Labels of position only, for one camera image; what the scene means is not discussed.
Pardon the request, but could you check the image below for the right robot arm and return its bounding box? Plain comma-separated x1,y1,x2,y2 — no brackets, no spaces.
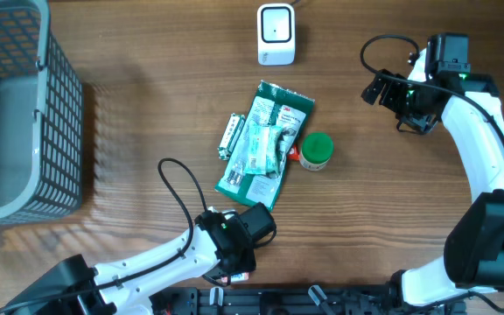
361,69,504,311

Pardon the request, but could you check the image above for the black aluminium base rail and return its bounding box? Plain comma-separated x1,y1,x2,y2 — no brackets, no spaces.
150,283,467,315

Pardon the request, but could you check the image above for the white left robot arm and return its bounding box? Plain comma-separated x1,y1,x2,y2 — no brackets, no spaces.
0,205,277,314

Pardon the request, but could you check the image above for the grey plastic mesh basket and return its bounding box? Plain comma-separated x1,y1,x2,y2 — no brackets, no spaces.
0,0,85,225

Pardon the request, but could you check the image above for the red white snack packet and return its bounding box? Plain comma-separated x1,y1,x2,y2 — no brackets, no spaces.
220,272,249,285

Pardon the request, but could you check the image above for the red coffee stick sachet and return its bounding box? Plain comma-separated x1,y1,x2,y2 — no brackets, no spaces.
287,144,300,161

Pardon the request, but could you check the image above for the green lid jar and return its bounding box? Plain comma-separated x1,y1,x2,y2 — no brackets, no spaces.
299,132,334,172

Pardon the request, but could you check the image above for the light green tissue pack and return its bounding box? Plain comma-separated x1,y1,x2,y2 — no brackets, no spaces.
244,122,283,175

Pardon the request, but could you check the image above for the white barcode scanner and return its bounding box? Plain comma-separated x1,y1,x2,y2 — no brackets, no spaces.
256,3,296,66

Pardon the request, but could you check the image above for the green white gum pack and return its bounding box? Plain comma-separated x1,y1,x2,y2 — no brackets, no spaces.
218,113,246,161

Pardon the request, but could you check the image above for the green 3M sponge pack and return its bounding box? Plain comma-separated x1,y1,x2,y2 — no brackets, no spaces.
215,81,315,210

